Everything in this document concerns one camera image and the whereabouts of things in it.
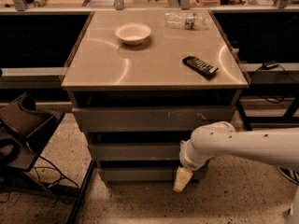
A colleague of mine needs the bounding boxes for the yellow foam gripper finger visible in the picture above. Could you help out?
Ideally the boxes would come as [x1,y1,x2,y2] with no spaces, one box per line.
[173,167,193,192]

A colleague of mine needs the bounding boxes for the white paper bowl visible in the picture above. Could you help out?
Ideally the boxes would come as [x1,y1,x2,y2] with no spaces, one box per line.
[115,22,151,46]

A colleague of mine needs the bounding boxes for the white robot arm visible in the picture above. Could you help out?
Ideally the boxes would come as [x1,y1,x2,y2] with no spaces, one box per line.
[174,121,299,192]

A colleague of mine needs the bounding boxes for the grey drawer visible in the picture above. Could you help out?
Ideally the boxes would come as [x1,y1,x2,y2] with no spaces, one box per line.
[73,105,235,133]
[97,166,209,183]
[88,143,180,161]

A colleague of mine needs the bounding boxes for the black power adapter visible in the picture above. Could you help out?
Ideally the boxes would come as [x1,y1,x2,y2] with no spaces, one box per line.
[261,61,279,70]

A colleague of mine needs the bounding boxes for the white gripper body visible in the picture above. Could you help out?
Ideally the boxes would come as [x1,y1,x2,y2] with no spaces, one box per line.
[179,140,212,171]

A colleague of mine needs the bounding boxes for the grey bottom drawer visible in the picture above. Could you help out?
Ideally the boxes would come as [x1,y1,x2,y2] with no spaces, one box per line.
[97,166,209,183]

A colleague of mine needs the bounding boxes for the grey top drawer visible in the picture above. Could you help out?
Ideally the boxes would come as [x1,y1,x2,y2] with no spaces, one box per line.
[73,105,235,133]

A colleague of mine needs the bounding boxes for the black snack bar packet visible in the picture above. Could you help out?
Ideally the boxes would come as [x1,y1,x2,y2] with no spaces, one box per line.
[182,56,218,77]

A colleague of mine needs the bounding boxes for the black floor cables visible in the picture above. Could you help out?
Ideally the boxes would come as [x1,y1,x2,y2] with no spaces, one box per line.
[0,155,80,205]

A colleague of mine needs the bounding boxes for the clear plastic water bottle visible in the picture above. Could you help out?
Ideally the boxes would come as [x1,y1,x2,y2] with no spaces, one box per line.
[164,11,207,30]

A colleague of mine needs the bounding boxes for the black sneaker with stripes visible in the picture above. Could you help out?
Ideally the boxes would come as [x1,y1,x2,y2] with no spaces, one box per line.
[278,167,299,185]

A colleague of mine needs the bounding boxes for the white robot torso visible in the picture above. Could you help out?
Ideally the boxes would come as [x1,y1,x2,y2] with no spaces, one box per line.
[286,187,299,224]

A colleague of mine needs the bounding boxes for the grey drawer cabinet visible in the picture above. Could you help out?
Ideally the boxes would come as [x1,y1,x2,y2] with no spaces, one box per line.
[61,8,250,187]

